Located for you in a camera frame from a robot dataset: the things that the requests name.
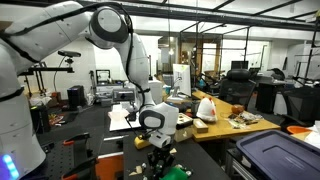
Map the empty orange bowl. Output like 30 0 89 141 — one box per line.
286 125 313 135

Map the black camera on stand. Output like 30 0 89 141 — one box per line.
57 49 82 66

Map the black equipment box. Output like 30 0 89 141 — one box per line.
29 104 52 134

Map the small tan box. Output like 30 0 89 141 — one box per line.
192 118 209 134

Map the black flat monitor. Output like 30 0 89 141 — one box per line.
230 60 249 70

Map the green yellow plush toy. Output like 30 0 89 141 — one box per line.
167 165 190 180

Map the black framed screen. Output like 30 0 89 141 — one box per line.
95 69 112 84

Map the wooden desk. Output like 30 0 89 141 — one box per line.
190 89 281 143

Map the black cabinet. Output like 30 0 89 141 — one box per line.
255 81 284 114

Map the wooden shape sorter box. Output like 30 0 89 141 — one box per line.
174 113 195 143

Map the grey electronic device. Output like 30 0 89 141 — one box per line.
112 87 136 104

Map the orange panel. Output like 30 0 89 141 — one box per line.
94 153 125 180

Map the black orange clamp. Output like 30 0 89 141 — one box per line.
61 156 99 180
62 132 92 148

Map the white computer monitor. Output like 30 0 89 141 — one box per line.
172 63 193 98

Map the black computer tower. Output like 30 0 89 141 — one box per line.
66 85 87 110

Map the white hard hat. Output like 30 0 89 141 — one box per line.
195 96 218 123

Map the dark mug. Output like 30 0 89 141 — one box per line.
190 100 201 118

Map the black mesh office chair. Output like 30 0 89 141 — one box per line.
218 68 257 111

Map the orange ball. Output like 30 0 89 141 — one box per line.
231 104 246 115

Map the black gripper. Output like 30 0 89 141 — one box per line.
147 145 175 180

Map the crumpled plastic packaging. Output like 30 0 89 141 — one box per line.
228 110 264 130

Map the black covered chair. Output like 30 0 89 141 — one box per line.
279 87 320 129

